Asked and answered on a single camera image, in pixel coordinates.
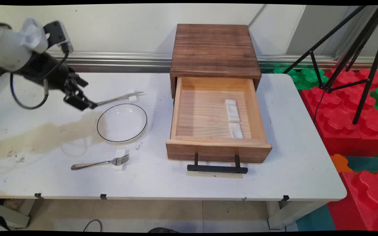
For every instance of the small white foam block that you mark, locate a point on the small white foam block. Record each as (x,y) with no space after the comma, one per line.
(120,166)
(132,97)

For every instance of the serrated steel table knife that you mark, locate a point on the serrated steel table knife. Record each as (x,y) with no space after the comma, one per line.
(120,97)

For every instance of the large red foam block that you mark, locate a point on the large red foam block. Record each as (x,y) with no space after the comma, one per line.
(340,124)

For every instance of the white table leg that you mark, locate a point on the white table leg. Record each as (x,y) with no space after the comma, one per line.
(290,213)

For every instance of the steel dinner fork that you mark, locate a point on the steel dinner fork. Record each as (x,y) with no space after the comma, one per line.
(94,164)

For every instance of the long white cutlery rest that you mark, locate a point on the long white cutlery rest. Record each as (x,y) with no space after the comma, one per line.
(232,111)

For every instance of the dark wooden cabinet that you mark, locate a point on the dark wooden cabinet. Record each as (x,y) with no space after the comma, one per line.
(213,49)

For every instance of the aluminium wall rail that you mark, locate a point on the aluminium wall rail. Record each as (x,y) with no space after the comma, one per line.
(126,59)

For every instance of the black table edge clip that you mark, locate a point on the black table edge clip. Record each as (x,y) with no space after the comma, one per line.
(103,196)
(285,198)
(38,196)

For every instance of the black tripod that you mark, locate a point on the black tripod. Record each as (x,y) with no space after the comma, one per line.
(367,55)

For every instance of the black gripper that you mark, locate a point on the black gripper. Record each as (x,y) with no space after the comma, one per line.
(46,73)

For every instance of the white plate with dark rim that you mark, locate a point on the white plate with dark rim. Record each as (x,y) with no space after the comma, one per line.
(122,123)

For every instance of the orange foam piece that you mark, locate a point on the orange foam piece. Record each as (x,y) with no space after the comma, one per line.
(340,163)

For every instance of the light wooden drawer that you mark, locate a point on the light wooden drawer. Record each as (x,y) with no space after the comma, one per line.
(208,150)

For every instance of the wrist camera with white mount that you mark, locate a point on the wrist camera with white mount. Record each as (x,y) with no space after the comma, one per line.
(56,34)

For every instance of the short white cutlery rest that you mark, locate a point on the short white cutlery rest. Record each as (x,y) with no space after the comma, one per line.
(236,130)

